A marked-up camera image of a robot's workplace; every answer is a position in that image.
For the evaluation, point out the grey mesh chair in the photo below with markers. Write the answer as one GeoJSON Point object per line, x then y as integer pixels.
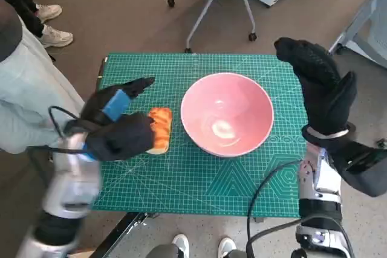
{"type": "Point", "coordinates": [372, 22]}

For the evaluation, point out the person in light clothing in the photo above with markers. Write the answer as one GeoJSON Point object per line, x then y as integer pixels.
{"type": "Point", "coordinates": [30, 89]}

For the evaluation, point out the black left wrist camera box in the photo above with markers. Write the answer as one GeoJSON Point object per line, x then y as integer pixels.
{"type": "Point", "coordinates": [121, 140]}

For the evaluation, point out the white shoe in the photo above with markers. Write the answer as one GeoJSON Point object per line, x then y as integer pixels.
{"type": "Point", "coordinates": [226, 244]}
{"type": "Point", "coordinates": [181, 243]}

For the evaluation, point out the black chair caster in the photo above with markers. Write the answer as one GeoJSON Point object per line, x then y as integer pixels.
{"type": "Point", "coordinates": [382, 143]}

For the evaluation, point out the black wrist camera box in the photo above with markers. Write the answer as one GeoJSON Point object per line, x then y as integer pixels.
{"type": "Point", "coordinates": [121, 140]}
{"type": "Point", "coordinates": [362, 167]}

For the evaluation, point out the long toy bread loaf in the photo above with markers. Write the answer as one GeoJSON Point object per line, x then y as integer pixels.
{"type": "Point", "coordinates": [163, 119]}

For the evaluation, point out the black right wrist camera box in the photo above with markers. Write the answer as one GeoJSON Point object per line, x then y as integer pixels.
{"type": "Point", "coordinates": [362, 167]}

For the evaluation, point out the green cutting mat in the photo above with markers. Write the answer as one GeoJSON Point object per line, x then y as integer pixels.
{"type": "Point", "coordinates": [196, 185]}

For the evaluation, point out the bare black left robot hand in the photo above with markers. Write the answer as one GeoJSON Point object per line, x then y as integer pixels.
{"type": "Point", "coordinates": [115, 101]}

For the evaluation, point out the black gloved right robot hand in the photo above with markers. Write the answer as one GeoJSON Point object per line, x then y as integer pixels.
{"type": "Point", "coordinates": [323, 89]}

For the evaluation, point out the pink bowl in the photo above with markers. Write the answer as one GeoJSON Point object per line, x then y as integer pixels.
{"type": "Point", "coordinates": [226, 110]}

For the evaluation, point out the black metal table rail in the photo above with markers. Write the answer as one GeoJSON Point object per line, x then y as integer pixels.
{"type": "Point", "coordinates": [121, 230]}

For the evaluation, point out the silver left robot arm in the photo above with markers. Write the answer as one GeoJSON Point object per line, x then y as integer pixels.
{"type": "Point", "coordinates": [69, 179]}

